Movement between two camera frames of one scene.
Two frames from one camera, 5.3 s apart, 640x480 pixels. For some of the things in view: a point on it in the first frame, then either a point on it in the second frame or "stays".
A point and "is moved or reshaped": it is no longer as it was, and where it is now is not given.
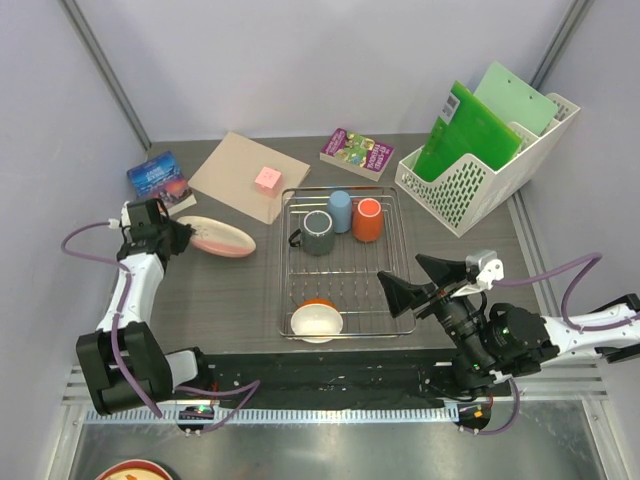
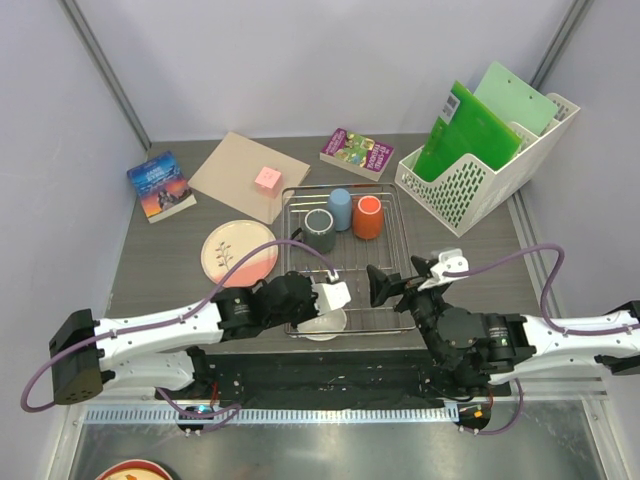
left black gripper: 184,233 to 312,312
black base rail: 340,379 stays
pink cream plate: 217,238 is moved or reshaped
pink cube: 268,182 stays
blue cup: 340,205 stays
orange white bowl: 318,315 stays
